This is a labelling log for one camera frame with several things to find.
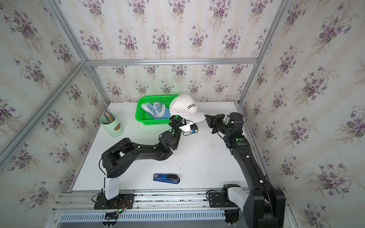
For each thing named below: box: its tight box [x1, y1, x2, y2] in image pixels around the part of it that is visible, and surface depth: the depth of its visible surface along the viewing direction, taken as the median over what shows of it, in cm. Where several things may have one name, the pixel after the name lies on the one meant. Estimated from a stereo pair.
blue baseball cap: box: [140, 102, 171, 120], surface depth 111 cm
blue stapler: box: [153, 173, 181, 184], surface depth 80 cm
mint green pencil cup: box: [99, 112, 125, 138], surface depth 95 cm
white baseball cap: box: [169, 93, 207, 123], surface depth 78 cm
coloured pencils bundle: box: [102, 109, 115, 123], surface depth 92 cm
